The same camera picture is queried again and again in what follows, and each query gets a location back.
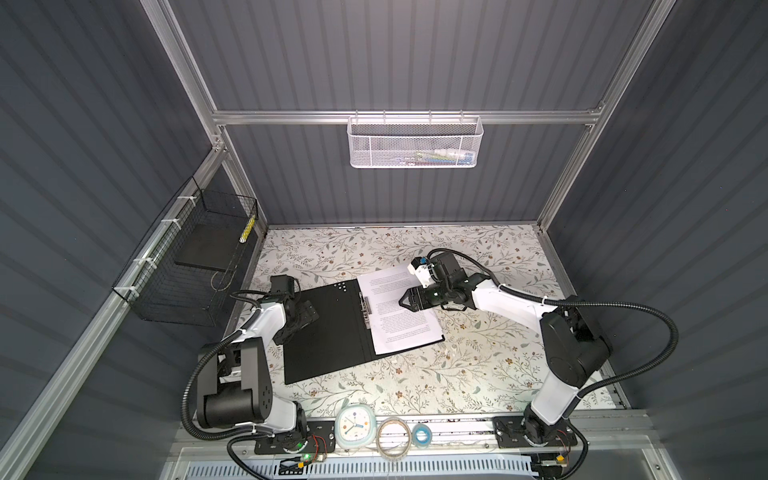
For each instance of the pens in white basket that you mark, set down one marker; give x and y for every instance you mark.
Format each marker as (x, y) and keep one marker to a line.
(438, 158)

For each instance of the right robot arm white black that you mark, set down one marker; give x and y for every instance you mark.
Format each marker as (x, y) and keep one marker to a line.
(575, 347)

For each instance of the yellow marker pen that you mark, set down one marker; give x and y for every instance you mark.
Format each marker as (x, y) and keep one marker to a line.
(247, 229)

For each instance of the blue folder black inside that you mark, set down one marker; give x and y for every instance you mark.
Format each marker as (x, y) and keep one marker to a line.
(336, 341)

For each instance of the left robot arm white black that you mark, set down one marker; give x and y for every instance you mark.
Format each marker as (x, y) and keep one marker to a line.
(230, 396)

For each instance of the mint alarm clock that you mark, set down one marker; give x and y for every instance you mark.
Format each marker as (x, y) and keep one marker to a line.
(355, 426)

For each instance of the black notebook in basket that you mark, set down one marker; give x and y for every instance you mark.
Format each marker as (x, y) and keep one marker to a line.
(210, 247)

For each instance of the white printed paper stack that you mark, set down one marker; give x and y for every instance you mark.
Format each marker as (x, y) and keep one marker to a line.
(395, 328)

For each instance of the clear tape roll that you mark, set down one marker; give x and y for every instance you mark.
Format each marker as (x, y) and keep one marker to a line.
(393, 439)

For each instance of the white wire mesh basket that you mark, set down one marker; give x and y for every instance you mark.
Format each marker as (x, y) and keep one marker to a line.
(374, 143)

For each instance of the metal folder lever clip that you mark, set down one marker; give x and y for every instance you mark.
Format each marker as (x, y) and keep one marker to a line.
(365, 311)

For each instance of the small blue tape roll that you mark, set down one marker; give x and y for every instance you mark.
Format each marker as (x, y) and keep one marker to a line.
(421, 436)

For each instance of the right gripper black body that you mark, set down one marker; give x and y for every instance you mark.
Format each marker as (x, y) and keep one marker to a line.
(436, 293)

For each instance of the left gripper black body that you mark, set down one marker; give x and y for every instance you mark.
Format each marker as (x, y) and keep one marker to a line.
(303, 315)

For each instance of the black wire basket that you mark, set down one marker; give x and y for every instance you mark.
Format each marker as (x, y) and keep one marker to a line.
(158, 290)

